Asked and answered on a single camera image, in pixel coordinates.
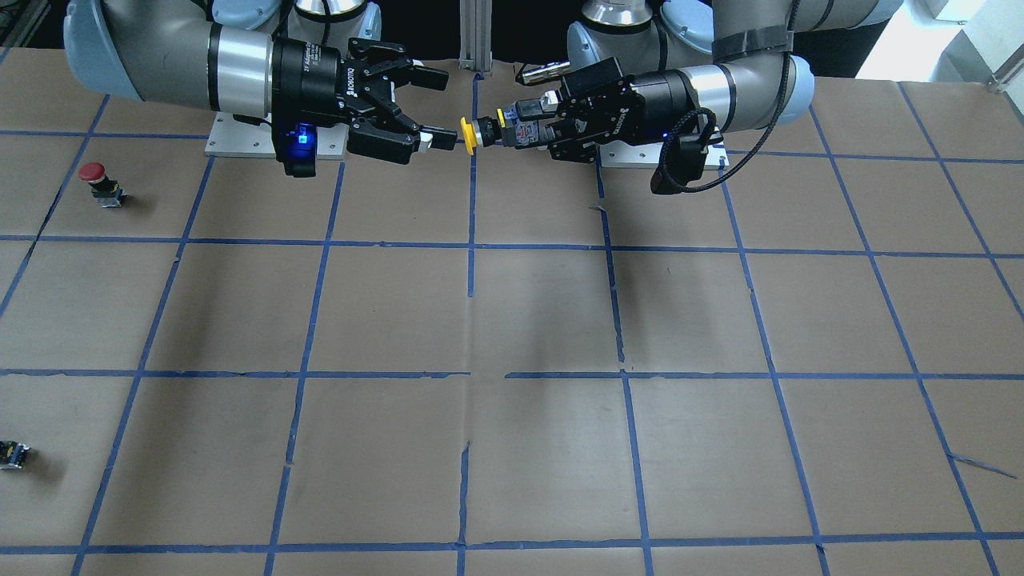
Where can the aluminium frame post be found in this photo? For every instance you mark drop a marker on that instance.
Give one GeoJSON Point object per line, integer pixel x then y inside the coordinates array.
{"type": "Point", "coordinates": [474, 52]}

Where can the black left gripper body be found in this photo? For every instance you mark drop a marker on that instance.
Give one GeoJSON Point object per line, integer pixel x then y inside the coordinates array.
{"type": "Point", "coordinates": [658, 101]}

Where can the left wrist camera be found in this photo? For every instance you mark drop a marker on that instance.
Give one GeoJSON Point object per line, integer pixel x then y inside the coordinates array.
{"type": "Point", "coordinates": [681, 161]}

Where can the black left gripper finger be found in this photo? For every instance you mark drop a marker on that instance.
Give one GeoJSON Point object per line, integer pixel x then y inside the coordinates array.
{"type": "Point", "coordinates": [545, 106]}

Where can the small black switch block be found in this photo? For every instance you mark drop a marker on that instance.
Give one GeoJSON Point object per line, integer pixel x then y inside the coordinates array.
{"type": "Point", "coordinates": [13, 455]}

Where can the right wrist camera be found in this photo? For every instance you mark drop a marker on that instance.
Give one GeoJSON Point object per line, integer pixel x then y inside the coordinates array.
{"type": "Point", "coordinates": [296, 146]}

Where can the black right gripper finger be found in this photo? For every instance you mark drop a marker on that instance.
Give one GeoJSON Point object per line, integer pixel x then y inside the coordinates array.
{"type": "Point", "coordinates": [420, 138]}
{"type": "Point", "coordinates": [418, 75]}

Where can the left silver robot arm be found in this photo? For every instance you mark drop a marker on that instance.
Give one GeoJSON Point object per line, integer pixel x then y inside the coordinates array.
{"type": "Point", "coordinates": [634, 72]}

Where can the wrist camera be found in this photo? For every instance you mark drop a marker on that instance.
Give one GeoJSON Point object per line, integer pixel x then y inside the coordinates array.
{"type": "Point", "coordinates": [296, 146]}
{"type": "Point", "coordinates": [681, 161]}

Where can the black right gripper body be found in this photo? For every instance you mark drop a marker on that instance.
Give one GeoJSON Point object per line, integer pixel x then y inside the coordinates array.
{"type": "Point", "coordinates": [310, 78]}

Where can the yellow push button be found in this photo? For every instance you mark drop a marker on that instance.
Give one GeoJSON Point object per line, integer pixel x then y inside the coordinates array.
{"type": "Point", "coordinates": [506, 129]}

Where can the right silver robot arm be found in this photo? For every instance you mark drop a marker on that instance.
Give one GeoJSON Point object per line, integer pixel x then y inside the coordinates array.
{"type": "Point", "coordinates": [210, 55]}

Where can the red push button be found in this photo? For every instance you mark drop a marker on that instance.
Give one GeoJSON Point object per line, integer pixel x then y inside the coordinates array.
{"type": "Point", "coordinates": [104, 190]}

